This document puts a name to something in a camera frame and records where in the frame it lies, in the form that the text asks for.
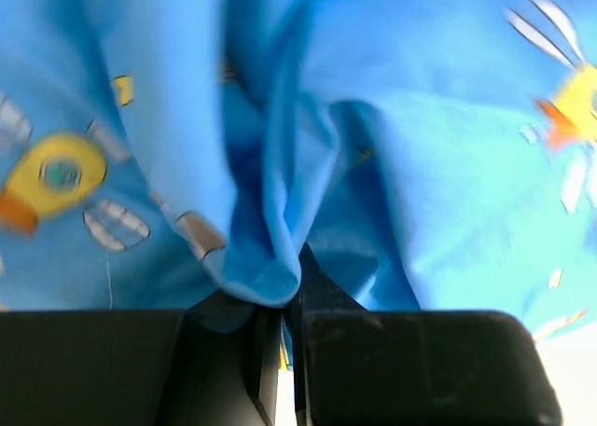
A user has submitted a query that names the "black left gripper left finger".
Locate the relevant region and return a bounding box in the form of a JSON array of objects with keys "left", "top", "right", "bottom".
[{"left": 1, "top": 293, "right": 282, "bottom": 425}]

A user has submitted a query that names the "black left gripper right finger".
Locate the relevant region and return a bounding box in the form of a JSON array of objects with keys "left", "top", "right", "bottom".
[{"left": 291, "top": 247, "right": 562, "bottom": 425}]

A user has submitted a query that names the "blue space-print placemat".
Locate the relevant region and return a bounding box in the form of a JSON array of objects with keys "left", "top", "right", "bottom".
[{"left": 1, "top": 0, "right": 596, "bottom": 341}]

